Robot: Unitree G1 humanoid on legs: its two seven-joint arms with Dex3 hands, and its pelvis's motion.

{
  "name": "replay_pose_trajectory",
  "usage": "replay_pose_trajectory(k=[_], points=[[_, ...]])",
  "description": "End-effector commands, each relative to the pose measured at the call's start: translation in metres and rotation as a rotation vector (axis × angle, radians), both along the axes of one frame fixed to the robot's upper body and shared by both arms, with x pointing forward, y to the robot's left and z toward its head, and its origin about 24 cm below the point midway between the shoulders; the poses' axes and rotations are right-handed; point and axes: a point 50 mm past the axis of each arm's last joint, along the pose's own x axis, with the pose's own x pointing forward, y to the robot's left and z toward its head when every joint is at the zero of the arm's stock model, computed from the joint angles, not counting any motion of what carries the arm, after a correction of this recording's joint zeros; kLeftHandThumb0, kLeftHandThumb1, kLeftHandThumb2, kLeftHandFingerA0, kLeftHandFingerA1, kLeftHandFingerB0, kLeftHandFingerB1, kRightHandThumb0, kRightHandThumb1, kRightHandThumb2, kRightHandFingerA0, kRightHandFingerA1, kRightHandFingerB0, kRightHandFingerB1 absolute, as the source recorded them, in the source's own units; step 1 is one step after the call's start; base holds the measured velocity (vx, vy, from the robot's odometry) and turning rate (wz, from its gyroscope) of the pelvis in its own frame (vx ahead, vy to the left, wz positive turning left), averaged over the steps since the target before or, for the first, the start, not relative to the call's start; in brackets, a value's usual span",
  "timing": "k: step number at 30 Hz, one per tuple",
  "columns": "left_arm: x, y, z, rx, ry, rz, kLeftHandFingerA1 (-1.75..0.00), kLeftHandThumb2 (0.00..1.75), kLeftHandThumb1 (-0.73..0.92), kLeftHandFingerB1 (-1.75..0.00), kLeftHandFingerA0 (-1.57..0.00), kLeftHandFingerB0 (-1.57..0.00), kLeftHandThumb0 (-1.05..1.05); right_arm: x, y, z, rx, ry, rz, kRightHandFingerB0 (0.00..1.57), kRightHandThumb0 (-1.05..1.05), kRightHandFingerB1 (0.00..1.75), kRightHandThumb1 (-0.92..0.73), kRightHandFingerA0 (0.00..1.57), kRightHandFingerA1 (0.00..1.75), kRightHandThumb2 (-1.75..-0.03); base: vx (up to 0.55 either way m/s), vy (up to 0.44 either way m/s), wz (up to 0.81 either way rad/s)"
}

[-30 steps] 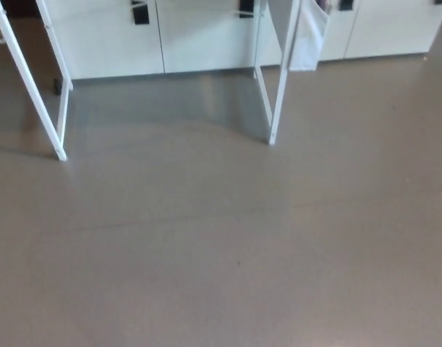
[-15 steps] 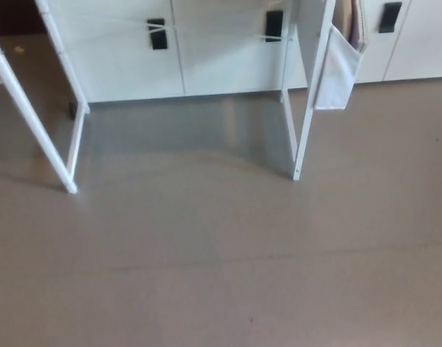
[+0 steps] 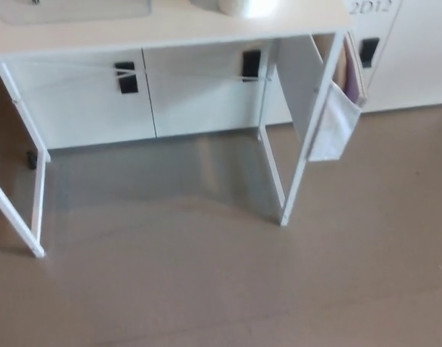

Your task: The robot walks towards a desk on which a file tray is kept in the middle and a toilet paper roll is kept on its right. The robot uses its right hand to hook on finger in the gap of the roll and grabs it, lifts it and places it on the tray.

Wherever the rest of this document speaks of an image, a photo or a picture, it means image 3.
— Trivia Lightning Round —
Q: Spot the white toilet paper roll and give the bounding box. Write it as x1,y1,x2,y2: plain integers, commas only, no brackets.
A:
217,0,252,16

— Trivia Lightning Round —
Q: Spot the white cabinet row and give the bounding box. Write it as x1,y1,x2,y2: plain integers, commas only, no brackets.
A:
2,0,442,150

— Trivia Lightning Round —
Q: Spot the white metal frame desk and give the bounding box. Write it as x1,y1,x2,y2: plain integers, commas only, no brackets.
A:
0,0,355,259

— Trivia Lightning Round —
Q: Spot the black cabinet handle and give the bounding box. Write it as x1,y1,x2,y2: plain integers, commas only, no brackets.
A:
114,61,140,96
358,36,382,69
242,50,263,83

